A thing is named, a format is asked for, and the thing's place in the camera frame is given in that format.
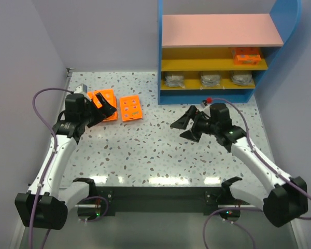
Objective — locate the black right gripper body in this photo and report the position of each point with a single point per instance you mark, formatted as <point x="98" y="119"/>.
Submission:
<point x="195" y="125"/>

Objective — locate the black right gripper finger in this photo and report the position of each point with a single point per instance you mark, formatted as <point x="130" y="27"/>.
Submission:
<point x="191" y="135"/>
<point x="183" y="121"/>

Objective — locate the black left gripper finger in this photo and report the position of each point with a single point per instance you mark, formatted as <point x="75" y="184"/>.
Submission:
<point x="105" y="106"/>
<point x="109" y="113"/>

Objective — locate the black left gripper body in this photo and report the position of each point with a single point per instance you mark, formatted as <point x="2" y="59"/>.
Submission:
<point x="94" y="113"/>

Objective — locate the bagged silver sponges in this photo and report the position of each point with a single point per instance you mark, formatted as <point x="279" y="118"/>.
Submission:
<point x="210" y="78"/>
<point x="174" y="79"/>
<point x="241" y="78"/>

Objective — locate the orange Scrub Mommy box top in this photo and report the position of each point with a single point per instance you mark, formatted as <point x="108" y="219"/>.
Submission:
<point x="246" y="55"/>

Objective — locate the orange scrub mommy box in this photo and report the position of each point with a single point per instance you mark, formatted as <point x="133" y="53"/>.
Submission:
<point x="131" y="108"/>
<point x="246" y="55"/>

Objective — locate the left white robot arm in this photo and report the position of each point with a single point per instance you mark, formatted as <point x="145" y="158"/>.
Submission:
<point x="44" y="205"/>

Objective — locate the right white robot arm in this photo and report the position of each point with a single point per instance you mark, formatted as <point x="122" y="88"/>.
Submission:
<point x="285" y="198"/>

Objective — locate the blue pink yellow shelf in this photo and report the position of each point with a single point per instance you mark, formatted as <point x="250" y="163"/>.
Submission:
<point x="191" y="44"/>

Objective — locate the orange sponge box stack middle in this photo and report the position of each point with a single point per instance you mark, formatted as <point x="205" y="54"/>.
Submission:
<point x="109" y="96"/>

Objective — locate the orange Scrub Mommy box bottom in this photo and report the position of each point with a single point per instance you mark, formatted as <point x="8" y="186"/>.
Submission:
<point x="131" y="108"/>

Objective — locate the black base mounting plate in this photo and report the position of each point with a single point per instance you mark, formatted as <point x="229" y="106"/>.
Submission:
<point x="203" y="200"/>

